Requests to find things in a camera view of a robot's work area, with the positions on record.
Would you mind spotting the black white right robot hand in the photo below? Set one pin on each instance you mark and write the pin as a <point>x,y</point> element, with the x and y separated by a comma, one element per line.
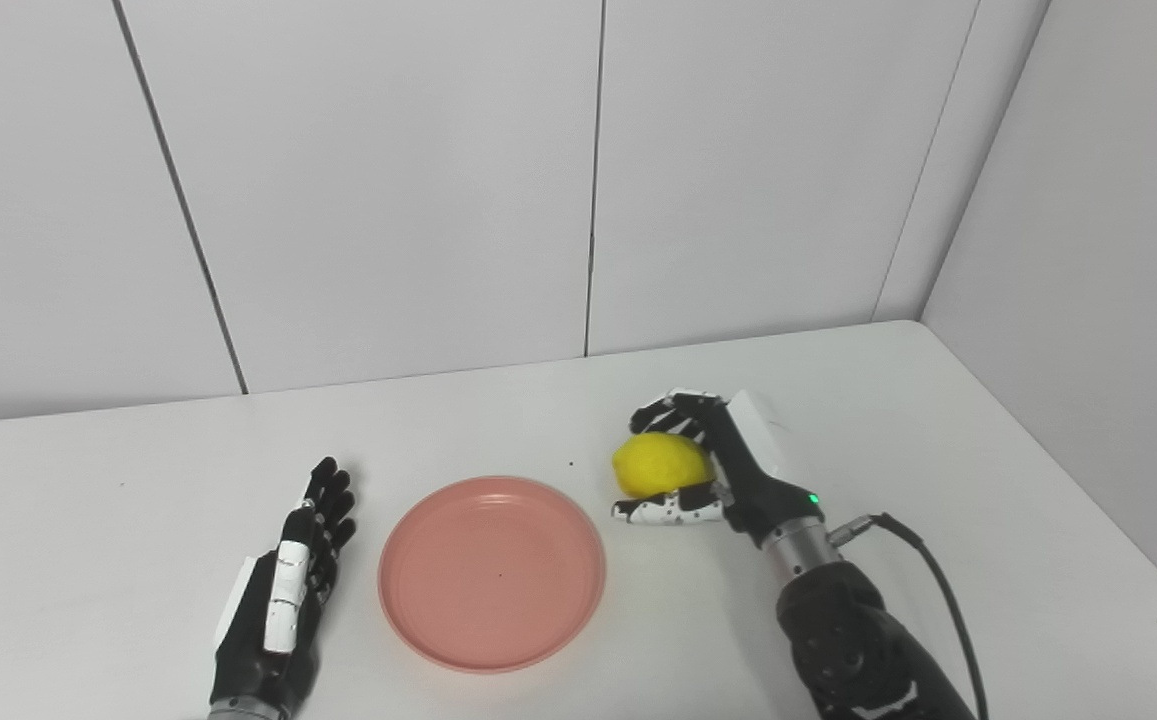
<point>763,490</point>

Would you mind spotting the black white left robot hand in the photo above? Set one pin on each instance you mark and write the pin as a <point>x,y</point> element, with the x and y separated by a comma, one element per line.
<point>248,650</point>

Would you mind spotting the yellow lemon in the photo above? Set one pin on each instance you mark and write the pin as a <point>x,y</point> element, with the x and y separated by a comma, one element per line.
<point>658,465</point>

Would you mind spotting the pink round plate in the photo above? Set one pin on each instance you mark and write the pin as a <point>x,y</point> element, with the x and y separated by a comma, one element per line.
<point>493,575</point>

